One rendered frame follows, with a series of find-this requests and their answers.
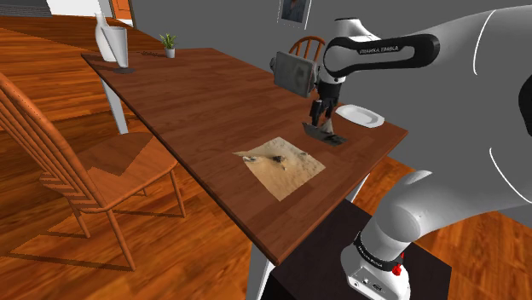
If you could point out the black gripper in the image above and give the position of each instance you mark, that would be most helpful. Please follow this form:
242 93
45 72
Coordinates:
329 90

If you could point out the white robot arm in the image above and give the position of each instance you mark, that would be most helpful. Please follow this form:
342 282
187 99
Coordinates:
453 124

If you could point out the dark flat object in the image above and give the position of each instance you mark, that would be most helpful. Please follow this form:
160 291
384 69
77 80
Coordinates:
326 135

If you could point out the white plate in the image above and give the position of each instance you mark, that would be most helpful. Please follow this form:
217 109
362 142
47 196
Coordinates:
359 115

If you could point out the wooden chair with round back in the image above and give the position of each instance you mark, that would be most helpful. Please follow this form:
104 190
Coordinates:
308 45

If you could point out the sand-coloured cloth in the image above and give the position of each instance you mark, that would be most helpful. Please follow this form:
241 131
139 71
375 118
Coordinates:
286 168

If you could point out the brown wooden dining table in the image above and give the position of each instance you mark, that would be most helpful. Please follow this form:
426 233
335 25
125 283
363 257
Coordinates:
199 108

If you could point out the dark robot stand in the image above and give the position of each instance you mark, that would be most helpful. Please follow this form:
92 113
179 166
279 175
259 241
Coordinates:
316 257

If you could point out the small potted green plant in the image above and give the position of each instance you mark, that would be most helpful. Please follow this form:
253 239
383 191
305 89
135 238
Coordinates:
169 46

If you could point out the small dark thin object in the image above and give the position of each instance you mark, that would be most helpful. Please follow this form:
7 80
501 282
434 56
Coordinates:
148 53

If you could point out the large wooden spindle chair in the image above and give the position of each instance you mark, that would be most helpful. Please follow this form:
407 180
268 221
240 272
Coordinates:
120 166

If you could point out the grey tapered vase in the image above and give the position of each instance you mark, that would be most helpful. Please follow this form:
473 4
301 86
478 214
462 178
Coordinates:
119 45

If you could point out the orange door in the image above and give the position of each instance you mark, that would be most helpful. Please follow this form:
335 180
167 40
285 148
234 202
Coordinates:
121 9

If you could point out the white curved vase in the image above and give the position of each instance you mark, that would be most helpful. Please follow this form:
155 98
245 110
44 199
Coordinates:
101 41

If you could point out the framed wall picture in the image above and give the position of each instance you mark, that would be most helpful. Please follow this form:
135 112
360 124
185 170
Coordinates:
294 11

